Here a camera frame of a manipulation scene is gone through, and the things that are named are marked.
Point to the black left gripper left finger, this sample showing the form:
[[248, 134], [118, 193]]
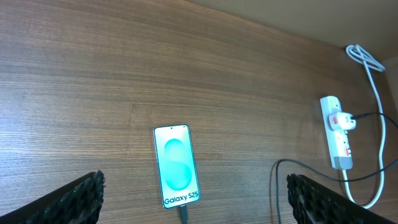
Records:
[[78, 202]]

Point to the Galaxy S25 smartphone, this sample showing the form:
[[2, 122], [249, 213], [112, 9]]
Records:
[[178, 177]]

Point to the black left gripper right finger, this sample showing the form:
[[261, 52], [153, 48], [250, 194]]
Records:
[[314, 203]]

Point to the white power strip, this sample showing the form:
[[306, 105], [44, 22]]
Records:
[[338, 144]]

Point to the white USB charger plug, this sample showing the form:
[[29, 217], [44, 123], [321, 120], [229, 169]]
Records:
[[341, 121]]

